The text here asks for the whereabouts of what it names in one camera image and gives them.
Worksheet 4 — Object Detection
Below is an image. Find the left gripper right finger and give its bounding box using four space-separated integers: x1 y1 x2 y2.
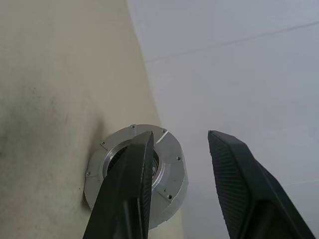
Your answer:
208 129 316 239

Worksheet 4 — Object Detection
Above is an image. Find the grey motor housing lid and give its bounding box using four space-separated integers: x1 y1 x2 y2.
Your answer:
84 123 185 202

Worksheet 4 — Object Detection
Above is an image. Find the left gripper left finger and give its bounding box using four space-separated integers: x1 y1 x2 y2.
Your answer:
82 131 155 239

